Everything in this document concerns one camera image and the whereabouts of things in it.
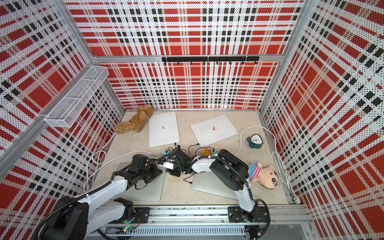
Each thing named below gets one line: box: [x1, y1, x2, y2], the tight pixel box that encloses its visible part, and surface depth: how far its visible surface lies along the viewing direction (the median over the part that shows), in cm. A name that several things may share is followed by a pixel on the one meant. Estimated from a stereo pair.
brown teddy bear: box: [115, 105, 154, 135], surface depth 104 cm
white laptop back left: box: [148, 111, 180, 148], surface depth 110 cm
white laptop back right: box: [190, 114, 239, 147], surface depth 111 cm
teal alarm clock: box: [247, 134, 264, 149], surface depth 100 cm
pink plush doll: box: [248, 162, 279, 190], surface depth 79 cm
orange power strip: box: [202, 148, 213, 157], surface depth 97 cm
